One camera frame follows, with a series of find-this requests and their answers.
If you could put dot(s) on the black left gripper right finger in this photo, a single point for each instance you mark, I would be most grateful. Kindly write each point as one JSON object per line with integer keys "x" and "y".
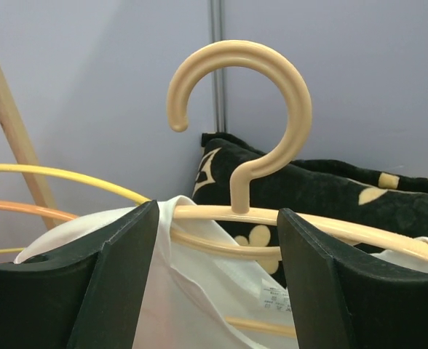
{"x": 342, "y": 297}

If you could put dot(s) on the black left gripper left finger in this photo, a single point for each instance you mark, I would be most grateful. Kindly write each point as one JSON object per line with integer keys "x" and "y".
{"x": 85, "y": 294}

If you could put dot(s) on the white pink t shirt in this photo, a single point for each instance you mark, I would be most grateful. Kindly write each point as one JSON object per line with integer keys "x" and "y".
{"x": 189, "y": 294}

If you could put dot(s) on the yellow hanger with metal hook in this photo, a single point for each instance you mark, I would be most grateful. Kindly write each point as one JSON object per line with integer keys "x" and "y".
{"x": 35, "y": 173}

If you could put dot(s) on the orange hanger with metal hook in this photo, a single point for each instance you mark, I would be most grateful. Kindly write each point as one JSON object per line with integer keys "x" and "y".
{"x": 37, "y": 210}

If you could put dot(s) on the black floral blanket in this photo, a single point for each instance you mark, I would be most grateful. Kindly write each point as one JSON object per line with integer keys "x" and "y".
{"x": 326, "y": 188}

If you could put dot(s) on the wooden clothes rack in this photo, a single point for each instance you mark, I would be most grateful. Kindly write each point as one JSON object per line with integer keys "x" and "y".
{"x": 22, "y": 148}

